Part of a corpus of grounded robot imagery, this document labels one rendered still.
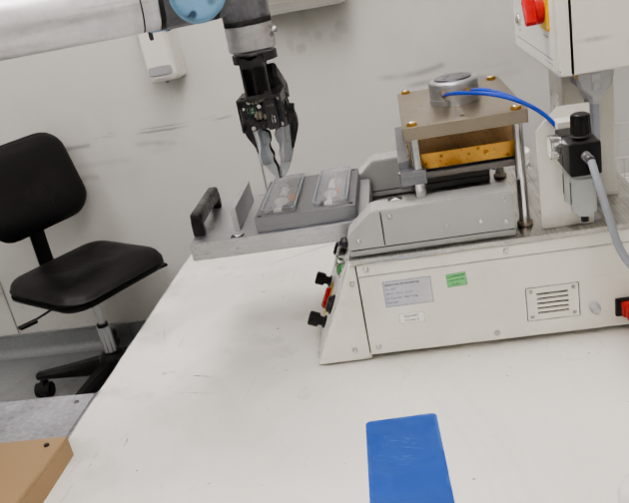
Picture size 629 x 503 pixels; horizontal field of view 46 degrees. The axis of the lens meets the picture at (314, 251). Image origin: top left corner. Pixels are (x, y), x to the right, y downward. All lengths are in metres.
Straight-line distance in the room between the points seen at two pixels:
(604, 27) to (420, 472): 0.63
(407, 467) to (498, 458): 0.11
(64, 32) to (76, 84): 1.93
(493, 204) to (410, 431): 0.35
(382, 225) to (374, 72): 1.60
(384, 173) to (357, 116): 1.34
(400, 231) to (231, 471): 0.42
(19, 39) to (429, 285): 0.66
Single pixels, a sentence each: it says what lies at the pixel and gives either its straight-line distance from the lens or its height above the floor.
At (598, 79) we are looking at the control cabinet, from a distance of 1.14.
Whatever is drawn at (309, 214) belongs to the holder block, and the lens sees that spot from 1.19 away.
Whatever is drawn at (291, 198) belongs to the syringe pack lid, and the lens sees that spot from 1.24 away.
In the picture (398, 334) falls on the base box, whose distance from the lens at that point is 1.19.
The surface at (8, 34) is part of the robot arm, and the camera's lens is 1.01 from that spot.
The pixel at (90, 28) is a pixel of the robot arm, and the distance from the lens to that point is 1.01.
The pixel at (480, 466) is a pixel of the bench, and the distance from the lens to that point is 0.98.
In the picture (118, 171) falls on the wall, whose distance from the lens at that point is 2.97.
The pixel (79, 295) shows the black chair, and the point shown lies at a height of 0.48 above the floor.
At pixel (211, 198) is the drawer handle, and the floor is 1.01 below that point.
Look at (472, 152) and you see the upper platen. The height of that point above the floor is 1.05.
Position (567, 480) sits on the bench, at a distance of 0.96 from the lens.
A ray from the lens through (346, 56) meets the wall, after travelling 2.68.
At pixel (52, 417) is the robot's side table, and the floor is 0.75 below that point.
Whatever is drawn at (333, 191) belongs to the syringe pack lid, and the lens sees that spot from 1.23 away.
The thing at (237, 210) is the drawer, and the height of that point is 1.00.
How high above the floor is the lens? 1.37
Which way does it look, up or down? 22 degrees down
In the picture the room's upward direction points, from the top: 11 degrees counter-clockwise
